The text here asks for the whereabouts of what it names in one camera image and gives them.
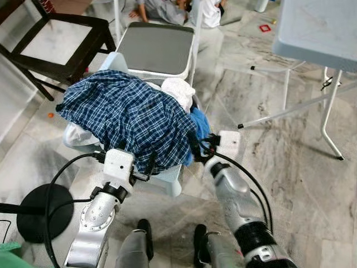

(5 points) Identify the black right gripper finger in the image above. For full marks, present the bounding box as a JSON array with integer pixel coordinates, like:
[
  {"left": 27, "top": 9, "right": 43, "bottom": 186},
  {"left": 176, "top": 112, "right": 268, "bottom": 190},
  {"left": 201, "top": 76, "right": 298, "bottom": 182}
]
[{"left": 187, "top": 131, "right": 202, "bottom": 162}]

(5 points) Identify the blue plaid shirt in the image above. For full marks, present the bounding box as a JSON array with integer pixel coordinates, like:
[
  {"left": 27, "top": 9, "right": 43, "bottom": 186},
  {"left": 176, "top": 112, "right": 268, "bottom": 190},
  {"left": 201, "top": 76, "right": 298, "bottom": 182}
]
[{"left": 56, "top": 70, "right": 199, "bottom": 175}]

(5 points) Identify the bright blue cloth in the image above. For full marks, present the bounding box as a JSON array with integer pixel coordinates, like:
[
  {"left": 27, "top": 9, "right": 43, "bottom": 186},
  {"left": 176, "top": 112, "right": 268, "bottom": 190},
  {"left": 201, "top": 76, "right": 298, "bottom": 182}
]
[{"left": 190, "top": 106, "right": 211, "bottom": 165}]

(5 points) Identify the pale blue laundry basket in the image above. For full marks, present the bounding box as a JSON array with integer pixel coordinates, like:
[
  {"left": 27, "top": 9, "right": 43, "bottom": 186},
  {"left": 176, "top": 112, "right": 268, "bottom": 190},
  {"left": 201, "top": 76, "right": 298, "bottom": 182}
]
[{"left": 62, "top": 51, "right": 201, "bottom": 197}]

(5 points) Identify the white textured cloth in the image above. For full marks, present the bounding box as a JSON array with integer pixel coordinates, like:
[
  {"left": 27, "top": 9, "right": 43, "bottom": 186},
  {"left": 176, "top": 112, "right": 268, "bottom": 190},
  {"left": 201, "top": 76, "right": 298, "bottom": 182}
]
[{"left": 162, "top": 77, "right": 196, "bottom": 112}]

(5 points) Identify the silver robot left leg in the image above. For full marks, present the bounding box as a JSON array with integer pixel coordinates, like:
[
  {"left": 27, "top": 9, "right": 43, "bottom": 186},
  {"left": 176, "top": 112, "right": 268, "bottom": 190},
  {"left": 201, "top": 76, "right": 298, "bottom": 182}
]
[{"left": 114, "top": 219, "right": 154, "bottom": 268}]

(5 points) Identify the silver robot leg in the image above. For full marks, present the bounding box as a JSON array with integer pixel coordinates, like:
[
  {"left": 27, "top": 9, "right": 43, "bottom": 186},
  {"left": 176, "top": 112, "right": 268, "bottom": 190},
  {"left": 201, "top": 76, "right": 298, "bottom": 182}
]
[
  {"left": 114, "top": 219, "right": 154, "bottom": 268},
  {"left": 192, "top": 224, "right": 246, "bottom": 268}
]

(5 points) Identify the silver robot right leg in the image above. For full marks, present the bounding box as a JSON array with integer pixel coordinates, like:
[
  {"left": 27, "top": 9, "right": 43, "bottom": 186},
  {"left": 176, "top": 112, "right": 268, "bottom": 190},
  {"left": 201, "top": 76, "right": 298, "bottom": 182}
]
[{"left": 192, "top": 224, "right": 246, "bottom": 268}]

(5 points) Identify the grey folding chair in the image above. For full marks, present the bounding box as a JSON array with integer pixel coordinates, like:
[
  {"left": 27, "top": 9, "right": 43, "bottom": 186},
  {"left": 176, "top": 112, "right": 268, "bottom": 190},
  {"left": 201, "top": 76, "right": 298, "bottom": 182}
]
[{"left": 112, "top": 0, "right": 201, "bottom": 90}]

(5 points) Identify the black round stand base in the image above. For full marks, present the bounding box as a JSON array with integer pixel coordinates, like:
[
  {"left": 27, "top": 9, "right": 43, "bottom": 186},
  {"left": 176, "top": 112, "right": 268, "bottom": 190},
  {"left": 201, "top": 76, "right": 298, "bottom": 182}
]
[{"left": 0, "top": 184, "right": 74, "bottom": 243}]

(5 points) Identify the dark wooden chair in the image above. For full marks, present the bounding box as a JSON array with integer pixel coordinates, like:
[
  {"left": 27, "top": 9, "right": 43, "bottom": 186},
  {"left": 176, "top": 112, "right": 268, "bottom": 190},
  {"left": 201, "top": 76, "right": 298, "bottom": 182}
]
[{"left": 0, "top": 11, "right": 117, "bottom": 101}]

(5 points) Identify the person in white shirt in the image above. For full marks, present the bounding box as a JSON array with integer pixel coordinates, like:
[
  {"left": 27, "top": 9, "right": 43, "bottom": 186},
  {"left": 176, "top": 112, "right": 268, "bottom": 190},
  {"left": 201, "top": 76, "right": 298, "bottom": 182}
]
[{"left": 192, "top": 0, "right": 226, "bottom": 28}]

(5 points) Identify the person in grey clothes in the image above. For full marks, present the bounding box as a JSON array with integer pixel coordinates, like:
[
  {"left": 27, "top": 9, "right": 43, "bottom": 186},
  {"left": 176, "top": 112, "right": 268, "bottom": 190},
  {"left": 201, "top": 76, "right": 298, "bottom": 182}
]
[{"left": 129, "top": 0, "right": 190, "bottom": 26}]

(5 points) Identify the green cloth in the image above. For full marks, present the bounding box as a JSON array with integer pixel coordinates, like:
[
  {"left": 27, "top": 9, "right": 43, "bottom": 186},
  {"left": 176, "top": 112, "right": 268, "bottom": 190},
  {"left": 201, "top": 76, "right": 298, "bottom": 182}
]
[{"left": 0, "top": 243, "right": 34, "bottom": 268}]

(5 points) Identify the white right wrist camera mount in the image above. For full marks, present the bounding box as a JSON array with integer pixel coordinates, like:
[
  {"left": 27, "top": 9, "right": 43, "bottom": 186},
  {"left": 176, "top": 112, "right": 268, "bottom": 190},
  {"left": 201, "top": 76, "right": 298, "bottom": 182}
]
[{"left": 219, "top": 131, "right": 242, "bottom": 160}]

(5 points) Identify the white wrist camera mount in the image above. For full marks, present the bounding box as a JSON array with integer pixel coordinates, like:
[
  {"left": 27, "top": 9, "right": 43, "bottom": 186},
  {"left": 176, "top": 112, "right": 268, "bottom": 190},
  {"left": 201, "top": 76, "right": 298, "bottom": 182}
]
[
  {"left": 219, "top": 131, "right": 242, "bottom": 160},
  {"left": 103, "top": 148, "right": 136, "bottom": 185}
]

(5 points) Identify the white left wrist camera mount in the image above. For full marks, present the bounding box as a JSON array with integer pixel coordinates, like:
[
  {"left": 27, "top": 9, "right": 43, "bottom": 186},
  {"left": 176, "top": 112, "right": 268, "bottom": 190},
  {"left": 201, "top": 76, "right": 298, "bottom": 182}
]
[{"left": 103, "top": 148, "right": 136, "bottom": 185}]

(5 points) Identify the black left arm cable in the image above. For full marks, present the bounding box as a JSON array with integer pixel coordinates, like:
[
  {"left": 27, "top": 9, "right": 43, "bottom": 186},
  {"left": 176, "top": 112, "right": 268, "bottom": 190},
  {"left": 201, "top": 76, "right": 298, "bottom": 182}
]
[
  {"left": 46, "top": 195, "right": 94, "bottom": 268},
  {"left": 44, "top": 152, "right": 107, "bottom": 268}
]

